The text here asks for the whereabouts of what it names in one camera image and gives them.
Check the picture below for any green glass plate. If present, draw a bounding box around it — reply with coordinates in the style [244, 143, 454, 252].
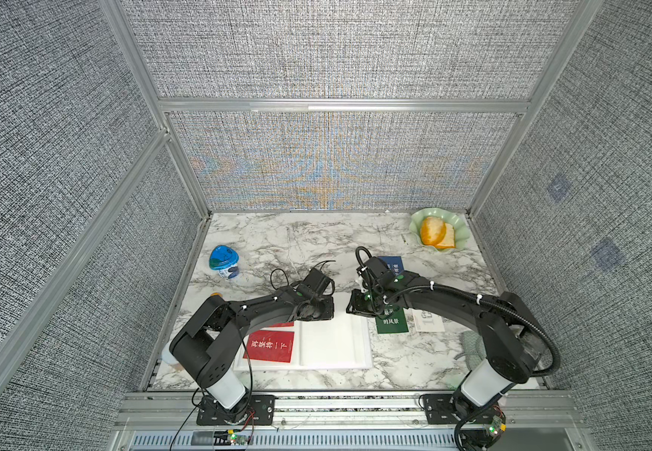
[410, 208, 470, 251]

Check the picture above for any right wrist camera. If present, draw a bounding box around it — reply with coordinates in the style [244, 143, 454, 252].
[357, 257, 396, 291]

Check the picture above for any aluminium front rail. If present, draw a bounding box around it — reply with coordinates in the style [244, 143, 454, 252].
[106, 390, 598, 450]

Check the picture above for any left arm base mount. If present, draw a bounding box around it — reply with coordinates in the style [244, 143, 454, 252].
[196, 395, 277, 428]

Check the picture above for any blue card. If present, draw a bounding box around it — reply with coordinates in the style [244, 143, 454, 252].
[380, 256, 405, 274]

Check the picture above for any bread piece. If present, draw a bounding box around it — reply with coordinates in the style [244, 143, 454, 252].
[420, 216, 455, 250]

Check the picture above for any green card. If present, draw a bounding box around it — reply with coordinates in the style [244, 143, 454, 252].
[376, 309, 410, 334]

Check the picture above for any dark red card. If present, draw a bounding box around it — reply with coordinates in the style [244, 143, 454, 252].
[267, 322, 295, 329]

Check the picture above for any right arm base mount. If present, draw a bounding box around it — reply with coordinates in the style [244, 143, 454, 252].
[418, 391, 506, 450]

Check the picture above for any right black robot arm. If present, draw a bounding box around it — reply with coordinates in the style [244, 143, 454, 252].
[346, 270, 562, 410]

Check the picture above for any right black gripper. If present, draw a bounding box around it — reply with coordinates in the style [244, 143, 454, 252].
[340, 288, 384, 318]

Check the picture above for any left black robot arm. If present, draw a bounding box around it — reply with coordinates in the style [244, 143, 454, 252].
[169, 286, 334, 413]

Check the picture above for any blue lidded cup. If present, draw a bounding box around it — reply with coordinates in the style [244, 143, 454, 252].
[209, 245, 239, 279]

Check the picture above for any white card grey print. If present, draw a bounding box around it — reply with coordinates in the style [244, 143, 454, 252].
[412, 310, 445, 334]

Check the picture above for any large red card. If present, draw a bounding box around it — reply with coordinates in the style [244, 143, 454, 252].
[246, 329, 296, 364]

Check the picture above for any green folded cloth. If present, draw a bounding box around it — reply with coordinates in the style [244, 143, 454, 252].
[460, 331, 487, 370]

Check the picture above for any white photo album book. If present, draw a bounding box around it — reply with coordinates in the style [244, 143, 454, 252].
[232, 311, 373, 371]

